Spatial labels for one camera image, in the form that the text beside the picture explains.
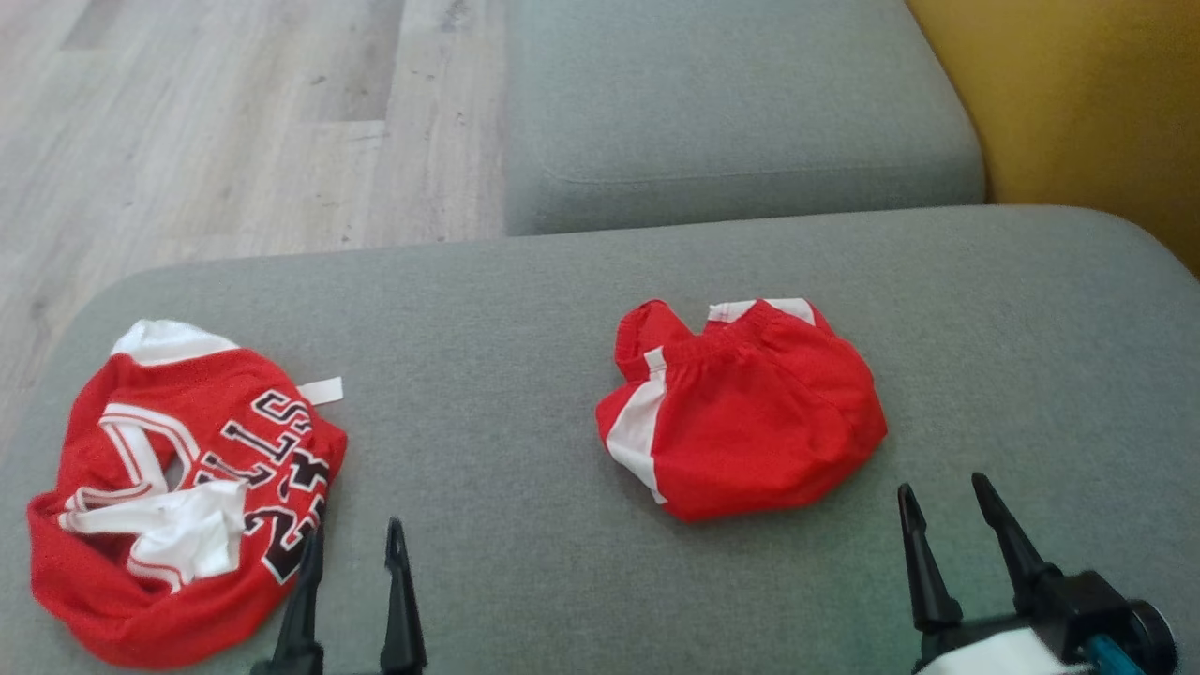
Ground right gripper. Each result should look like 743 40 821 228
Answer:
897 472 1178 675

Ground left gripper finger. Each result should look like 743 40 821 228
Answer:
380 517 429 675
249 525 326 675

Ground red Bulls basketball jersey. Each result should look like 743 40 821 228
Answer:
26 319 349 669

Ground red shorts with white stripes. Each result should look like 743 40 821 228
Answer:
595 297 889 523

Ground large grey sofa cushion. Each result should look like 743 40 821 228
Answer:
0 204 1200 675

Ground yellow upholstered furniture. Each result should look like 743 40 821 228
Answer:
905 0 1200 278

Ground small grey sofa cushion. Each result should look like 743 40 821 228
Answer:
503 0 987 236

